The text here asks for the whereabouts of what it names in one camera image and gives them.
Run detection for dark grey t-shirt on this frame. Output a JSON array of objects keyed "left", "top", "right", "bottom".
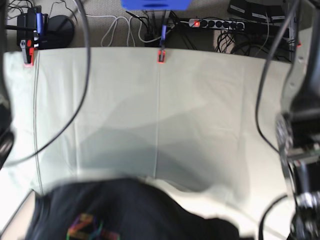
[{"left": 25, "top": 178, "right": 240, "bottom": 240}]

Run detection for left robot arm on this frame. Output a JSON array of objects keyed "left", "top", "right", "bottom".
[{"left": 276, "top": 0, "right": 320, "bottom": 240}]

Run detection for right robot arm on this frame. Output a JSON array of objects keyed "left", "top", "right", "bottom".
[{"left": 0, "top": 0, "right": 14, "bottom": 169}]

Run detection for light green table cloth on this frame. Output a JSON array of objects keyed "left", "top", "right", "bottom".
[{"left": 0, "top": 47, "right": 290, "bottom": 235}]

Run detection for red black clamp middle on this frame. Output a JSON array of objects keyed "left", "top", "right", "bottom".
[{"left": 157, "top": 49, "right": 166, "bottom": 64}]

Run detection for red black clamp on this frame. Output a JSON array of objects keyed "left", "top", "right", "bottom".
[
  {"left": 157, "top": 49, "right": 166, "bottom": 64},
  {"left": 20, "top": 39, "right": 35, "bottom": 67}
]

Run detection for black power strip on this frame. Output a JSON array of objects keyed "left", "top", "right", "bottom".
[{"left": 188, "top": 18, "right": 246, "bottom": 31}]

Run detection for blue box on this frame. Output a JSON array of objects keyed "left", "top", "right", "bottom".
[{"left": 121, "top": 0, "right": 191, "bottom": 11}]

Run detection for black round base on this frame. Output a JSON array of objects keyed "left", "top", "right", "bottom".
[{"left": 39, "top": 14, "right": 75, "bottom": 50}]

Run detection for black equipment boxes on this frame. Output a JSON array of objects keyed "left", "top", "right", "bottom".
[{"left": 227, "top": 0, "right": 286, "bottom": 23}]

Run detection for red black clamp left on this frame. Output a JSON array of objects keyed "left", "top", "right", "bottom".
[{"left": 20, "top": 39, "right": 35, "bottom": 67}]

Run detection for beige table frame corner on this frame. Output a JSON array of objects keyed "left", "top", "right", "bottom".
[{"left": 0, "top": 189, "right": 36, "bottom": 240}]

